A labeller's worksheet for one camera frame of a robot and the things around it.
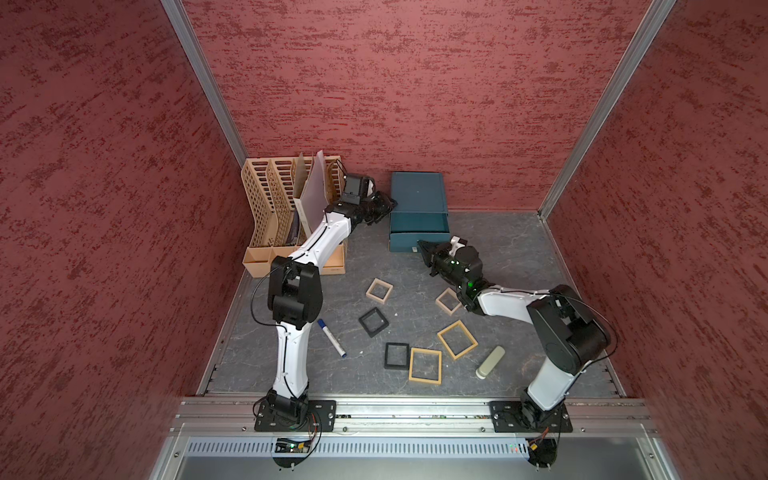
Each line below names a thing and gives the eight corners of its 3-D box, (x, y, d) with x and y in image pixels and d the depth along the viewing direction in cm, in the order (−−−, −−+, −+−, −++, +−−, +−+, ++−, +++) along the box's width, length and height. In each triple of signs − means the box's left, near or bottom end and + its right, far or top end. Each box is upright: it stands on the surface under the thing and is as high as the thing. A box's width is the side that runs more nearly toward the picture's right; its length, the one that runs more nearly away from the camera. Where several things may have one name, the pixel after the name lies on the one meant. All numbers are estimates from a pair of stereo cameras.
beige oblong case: (474, 373, 83) (476, 370, 80) (494, 346, 88) (497, 342, 85) (484, 382, 81) (487, 379, 79) (504, 355, 86) (508, 351, 84)
